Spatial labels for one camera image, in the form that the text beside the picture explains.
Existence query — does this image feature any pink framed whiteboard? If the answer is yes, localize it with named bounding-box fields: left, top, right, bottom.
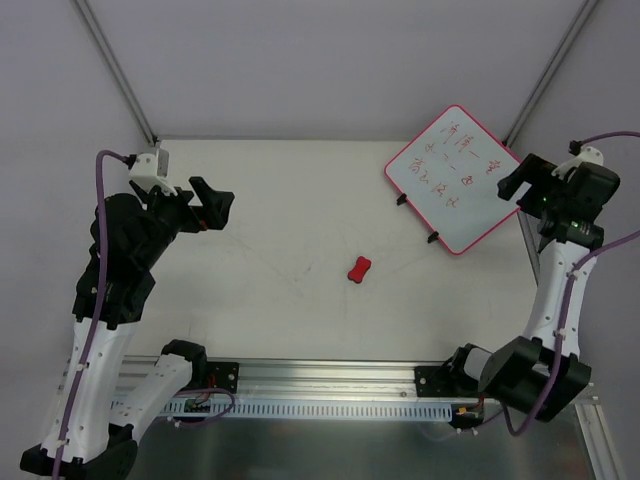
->
left=384, top=105, right=520, bottom=255

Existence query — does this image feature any red bone-shaped eraser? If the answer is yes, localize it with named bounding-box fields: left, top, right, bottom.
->
left=347, top=256, right=372, bottom=284

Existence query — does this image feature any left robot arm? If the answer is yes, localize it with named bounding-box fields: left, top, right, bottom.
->
left=20, top=176, right=235, bottom=479

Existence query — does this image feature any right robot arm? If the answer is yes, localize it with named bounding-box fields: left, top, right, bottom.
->
left=432, top=146, right=620, bottom=436

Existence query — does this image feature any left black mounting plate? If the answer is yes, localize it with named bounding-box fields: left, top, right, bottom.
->
left=206, top=361, right=240, bottom=394

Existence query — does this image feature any black mounting plate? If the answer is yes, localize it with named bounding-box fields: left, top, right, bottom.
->
left=206, top=361, right=240, bottom=394
left=414, top=365, right=455, bottom=398

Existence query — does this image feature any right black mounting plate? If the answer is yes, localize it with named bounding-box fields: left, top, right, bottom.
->
left=414, top=365, right=455, bottom=398

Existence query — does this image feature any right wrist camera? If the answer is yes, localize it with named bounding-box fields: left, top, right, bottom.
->
left=551, top=140, right=604, bottom=180

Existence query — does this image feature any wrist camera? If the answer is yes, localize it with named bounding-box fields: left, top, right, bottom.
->
left=551, top=140, right=604, bottom=180
left=129, top=148, right=177, bottom=195

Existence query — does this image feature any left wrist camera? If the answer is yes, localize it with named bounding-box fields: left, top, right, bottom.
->
left=129, top=148, right=177, bottom=195

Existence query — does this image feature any wire whiteboard stand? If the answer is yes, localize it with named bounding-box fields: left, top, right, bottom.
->
left=396, top=193, right=439, bottom=244

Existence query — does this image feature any right aluminium frame post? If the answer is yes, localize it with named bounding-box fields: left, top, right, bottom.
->
left=502, top=0, right=601, bottom=148

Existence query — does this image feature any aluminium frame post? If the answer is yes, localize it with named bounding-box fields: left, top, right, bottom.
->
left=69, top=0, right=158, bottom=146
left=502, top=0, right=601, bottom=148

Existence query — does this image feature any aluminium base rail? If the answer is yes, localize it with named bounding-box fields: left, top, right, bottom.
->
left=212, top=359, right=460, bottom=402

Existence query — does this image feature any left aluminium frame post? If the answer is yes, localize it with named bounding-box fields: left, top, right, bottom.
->
left=69, top=0, right=158, bottom=146

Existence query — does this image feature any white slotted cable duct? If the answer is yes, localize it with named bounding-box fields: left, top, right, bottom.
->
left=107, top=397, right=455, bottom=422

